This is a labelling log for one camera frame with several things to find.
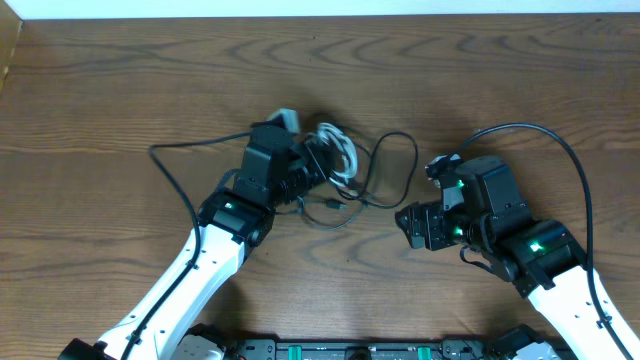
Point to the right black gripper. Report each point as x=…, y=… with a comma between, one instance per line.
x=421, y=215

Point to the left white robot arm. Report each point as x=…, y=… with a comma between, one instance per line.
x=276, y=169

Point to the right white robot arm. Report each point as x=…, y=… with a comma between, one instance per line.
x=481, y=209

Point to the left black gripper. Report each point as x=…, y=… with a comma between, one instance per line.
x=315, y=155

